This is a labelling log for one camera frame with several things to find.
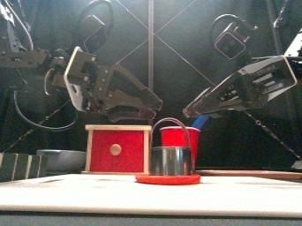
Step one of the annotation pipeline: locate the round metal dough cutter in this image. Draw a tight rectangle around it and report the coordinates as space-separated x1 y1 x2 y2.
149 117 195 177

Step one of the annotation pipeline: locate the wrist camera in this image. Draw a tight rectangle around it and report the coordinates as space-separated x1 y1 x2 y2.
81 13 109 55
213 21 260 61

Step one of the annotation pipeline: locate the grey vertical frame pole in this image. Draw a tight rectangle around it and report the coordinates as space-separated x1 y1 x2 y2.
147 0 157 89

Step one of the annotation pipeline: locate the red play dough disc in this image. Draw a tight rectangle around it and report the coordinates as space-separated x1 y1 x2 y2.
135 173 202 186

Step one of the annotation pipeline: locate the grey bowl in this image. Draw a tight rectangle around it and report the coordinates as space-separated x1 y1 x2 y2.
35 148 87 175

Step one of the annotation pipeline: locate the red plastic cup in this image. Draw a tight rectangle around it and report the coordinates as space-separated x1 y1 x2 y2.
159 125 202 171

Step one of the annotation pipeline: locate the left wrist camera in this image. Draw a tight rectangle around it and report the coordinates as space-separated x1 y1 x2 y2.
81 13 109 55

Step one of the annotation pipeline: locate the blue tool handle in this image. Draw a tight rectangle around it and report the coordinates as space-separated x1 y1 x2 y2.
191 114 210 130

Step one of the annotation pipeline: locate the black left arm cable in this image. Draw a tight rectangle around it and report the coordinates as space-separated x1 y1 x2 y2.
14 87 79 132

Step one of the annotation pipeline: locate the black camera cable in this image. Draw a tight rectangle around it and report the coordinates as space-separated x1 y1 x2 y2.
75 0 117 48
209 13 248 45

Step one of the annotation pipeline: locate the green striped block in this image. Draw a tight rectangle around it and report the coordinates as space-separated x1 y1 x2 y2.
0 152 49 183

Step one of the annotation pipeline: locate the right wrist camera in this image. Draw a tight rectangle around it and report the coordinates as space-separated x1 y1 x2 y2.
213 21 260 61

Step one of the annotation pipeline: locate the metal chain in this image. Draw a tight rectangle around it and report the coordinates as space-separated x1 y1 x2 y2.
244 109 302 162

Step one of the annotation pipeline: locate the black left camera cable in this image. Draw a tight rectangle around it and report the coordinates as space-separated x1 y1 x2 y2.
75 0 117 48

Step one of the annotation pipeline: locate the wooden drawer box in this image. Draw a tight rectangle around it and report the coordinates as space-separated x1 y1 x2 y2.
82 124 154 176

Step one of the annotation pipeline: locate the brown wooden board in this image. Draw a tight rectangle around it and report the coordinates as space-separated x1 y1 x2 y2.
195 169 302 181

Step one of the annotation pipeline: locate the red drawer with wooden knob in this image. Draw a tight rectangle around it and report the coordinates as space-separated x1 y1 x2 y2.
90 130 146 173

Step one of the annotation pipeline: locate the black right camera cable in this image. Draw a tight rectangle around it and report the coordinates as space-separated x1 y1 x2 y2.
209 13 248 45

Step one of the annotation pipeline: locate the white cutting board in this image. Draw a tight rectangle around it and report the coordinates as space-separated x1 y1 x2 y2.
0 173 302 219

